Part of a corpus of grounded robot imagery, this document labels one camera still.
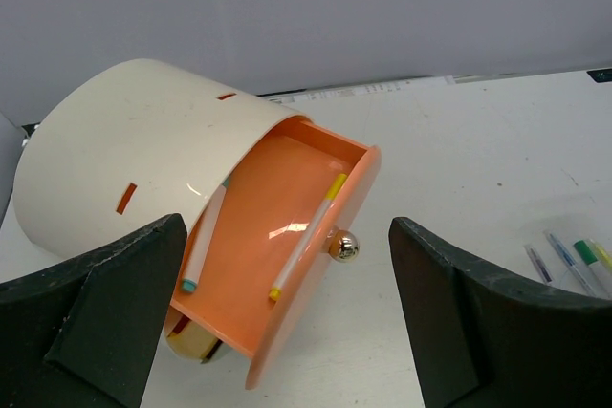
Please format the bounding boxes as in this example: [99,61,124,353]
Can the teal cap marker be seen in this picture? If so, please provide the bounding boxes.
[181,178,230,293]

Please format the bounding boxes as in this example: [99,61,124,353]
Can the green cap marker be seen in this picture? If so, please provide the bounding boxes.
[574,240,611,298]

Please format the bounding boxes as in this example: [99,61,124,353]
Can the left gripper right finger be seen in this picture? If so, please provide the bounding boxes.
[388,217,611,407]

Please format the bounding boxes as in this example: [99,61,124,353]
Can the yellow clear pen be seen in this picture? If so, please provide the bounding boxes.
[590,240,612,273]

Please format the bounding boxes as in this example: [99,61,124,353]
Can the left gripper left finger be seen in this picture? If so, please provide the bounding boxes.
[1,214,187,407]

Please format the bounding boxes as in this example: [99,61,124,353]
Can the peach top drawer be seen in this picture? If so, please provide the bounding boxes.
[170,117,381,389]

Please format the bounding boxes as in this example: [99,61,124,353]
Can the cream cylindrical drawer organizer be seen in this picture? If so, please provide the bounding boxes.
[12,59,299,258]

